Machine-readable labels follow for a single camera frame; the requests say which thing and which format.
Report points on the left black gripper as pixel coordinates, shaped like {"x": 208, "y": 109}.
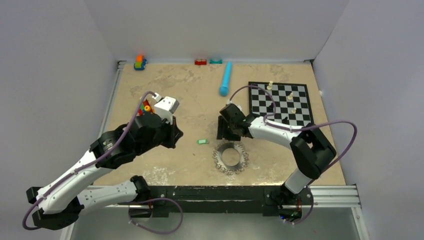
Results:
{"x": 174, "y": 133}

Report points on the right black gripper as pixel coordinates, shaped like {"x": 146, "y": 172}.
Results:
{"x": 222, "y": 132}

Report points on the green key tag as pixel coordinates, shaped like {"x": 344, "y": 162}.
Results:
{"x": 202, "y": 141}

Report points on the metal disc with keyrings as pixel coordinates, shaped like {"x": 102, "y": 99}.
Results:
{"x": 230, "y": 157}

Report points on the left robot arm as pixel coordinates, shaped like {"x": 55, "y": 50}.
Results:
{"x": 61, "y": 203}

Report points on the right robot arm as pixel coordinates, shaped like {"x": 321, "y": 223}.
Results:
{"x": 311, "y": 149}

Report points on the colourful toy block stack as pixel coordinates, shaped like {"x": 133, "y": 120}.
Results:
{"x": 145, "y": 107}

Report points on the blue cylinder tube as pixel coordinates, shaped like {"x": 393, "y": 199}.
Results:
{"x": 225, "y": 84}

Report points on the white chess pawn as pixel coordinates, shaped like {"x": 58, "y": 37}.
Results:
{"x": 270, "y": 85}

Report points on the teal toy brick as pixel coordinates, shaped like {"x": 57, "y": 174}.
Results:
{"x": 215, "y": 61}

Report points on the black white chessboard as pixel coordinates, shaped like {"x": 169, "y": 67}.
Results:
{"x": 259, "y": 101}

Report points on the blue orange toy car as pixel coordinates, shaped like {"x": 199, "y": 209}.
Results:
{"x": 140, "y": 63}

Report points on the red toy brick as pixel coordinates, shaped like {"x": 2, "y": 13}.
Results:
{"x": 200, "y": 61}

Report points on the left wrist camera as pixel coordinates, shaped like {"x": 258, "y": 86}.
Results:
{"x": 165, "y": 107}

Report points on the black front rail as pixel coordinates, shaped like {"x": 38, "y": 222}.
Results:
{"x": 232, "y": 199}

